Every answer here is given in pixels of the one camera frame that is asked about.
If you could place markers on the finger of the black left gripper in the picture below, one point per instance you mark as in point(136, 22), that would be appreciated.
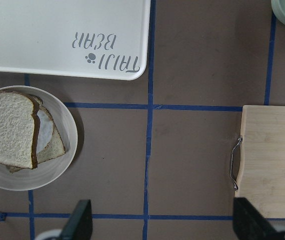
point(80, 223)

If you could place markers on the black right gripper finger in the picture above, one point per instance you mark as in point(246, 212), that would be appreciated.
point(248, 223)

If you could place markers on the white bread slice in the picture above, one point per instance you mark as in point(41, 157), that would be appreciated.
point(7, 130)

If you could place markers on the white round plate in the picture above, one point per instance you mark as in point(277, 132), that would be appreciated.
point(48, 171)

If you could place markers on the wooden cutting board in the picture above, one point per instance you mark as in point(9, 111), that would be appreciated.
point(261, 174)

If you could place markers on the bottom toast slice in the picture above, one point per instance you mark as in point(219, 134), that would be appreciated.
point(55, 147)

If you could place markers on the fried egg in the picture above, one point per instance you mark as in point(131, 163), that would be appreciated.
point(45, 130)

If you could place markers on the cream rectangular tray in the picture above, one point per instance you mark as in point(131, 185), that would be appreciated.
point(105, 39)

